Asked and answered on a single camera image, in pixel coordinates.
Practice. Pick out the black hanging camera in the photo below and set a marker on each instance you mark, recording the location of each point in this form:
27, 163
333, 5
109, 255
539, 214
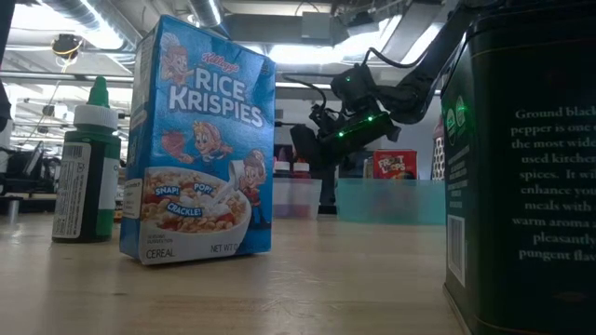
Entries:
65, 45

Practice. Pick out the clear plastic container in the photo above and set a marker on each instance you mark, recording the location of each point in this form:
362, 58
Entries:
298, 200

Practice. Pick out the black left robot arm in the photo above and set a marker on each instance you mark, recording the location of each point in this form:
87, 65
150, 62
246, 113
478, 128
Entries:
4, 28

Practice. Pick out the dark ground pepper tin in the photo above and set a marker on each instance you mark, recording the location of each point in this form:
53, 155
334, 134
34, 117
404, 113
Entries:
521, 186

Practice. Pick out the red food colouring bottle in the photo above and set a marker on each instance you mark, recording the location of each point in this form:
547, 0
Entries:
302, 168

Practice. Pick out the green plastic tray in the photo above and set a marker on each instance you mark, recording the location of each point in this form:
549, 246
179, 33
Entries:
396, 202

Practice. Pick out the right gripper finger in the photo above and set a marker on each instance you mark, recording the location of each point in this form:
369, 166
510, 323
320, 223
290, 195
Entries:
305, 144

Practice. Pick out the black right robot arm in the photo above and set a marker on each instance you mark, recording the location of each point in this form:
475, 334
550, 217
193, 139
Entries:
419, 88

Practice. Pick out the green food colouring bottle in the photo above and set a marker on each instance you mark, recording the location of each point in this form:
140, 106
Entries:
93, 195

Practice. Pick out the blue Rice Krispies box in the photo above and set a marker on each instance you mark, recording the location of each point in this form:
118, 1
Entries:
205, 139

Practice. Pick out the red Froot Loops box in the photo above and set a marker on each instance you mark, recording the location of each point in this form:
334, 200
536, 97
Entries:
396, 164

